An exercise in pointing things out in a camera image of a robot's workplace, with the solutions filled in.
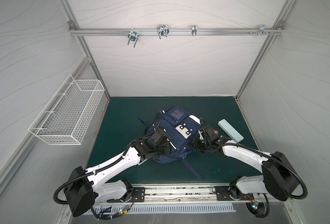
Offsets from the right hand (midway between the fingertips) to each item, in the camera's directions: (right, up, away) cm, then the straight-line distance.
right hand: (190, 144), depth 86 cm
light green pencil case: (+31, +6, +12) cm, 34 cm away
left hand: (-13, 0, -10) cm, 16 cm away
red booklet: (+21, +6, +12) cm, 25 cm away
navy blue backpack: (-5, +9, +7) cm, 13 cm away
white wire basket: (-65, +17, -19) cm, 70 cm away
